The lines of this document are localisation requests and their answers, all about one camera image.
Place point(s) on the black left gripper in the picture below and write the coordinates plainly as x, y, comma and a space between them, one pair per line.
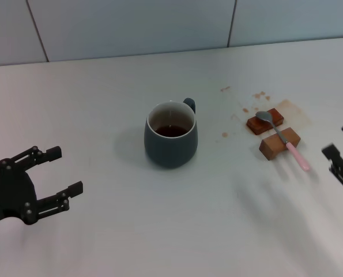
9, 193

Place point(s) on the dark grey ceramic cup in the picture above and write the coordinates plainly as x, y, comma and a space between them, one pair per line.
168, 153

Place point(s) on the light brown wooden block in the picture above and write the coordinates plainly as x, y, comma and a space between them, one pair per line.
270, 147

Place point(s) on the dark reddish wooden block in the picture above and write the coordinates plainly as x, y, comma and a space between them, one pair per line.
278, 115

